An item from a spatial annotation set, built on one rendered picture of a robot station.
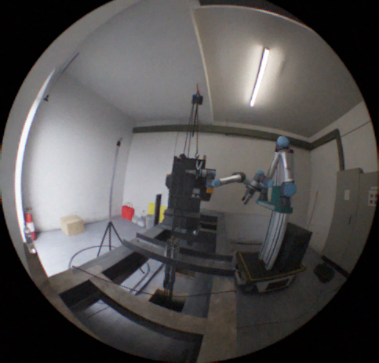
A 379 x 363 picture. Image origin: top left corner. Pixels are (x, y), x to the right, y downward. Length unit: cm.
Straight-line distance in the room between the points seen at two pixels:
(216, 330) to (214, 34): 225
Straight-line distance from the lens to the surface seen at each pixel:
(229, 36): 170
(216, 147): 288
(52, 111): 270
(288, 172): 115
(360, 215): 261
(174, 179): 161
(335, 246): 290
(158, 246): 116
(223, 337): 69
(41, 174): 260
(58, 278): 90
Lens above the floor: 129
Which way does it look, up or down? 4 degrees up
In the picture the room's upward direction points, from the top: 8 degrees clockwise
